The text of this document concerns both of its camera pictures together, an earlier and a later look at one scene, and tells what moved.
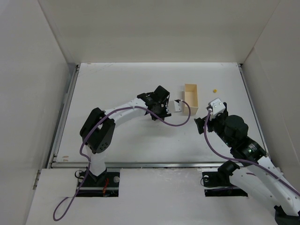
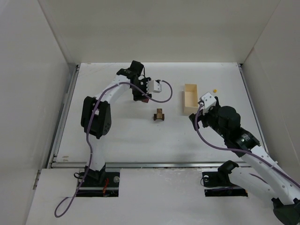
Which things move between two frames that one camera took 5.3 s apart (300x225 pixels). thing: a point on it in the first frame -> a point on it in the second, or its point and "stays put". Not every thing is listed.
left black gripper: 165,110 -> 139,94
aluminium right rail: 255,110 stays put
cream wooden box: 190,95 stays put
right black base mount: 216,184 stays put
